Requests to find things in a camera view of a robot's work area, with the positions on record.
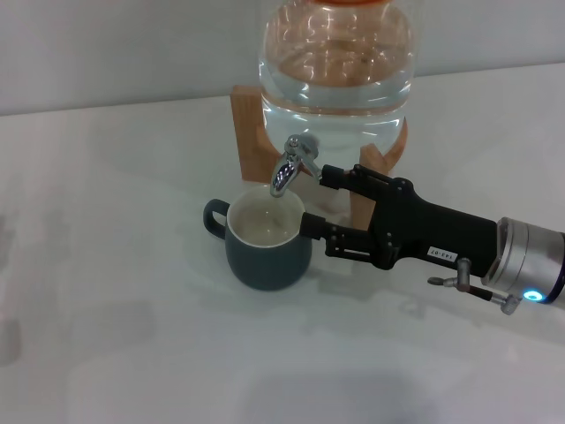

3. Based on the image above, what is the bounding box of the black ceramic cup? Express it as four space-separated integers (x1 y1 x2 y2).
202 185 313 292

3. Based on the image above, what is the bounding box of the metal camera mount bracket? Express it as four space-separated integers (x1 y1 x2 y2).
428 258 523 315

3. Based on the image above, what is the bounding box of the clear glass water jar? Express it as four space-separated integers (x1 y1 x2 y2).
257 0 418 163

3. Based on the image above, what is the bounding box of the chrome faucet with lever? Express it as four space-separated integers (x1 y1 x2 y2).
268 134 323 198

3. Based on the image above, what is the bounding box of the wooden jar stand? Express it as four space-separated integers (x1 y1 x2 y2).
229 84 410 233

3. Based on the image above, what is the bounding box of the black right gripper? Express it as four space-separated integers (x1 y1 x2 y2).
301 163 502 280

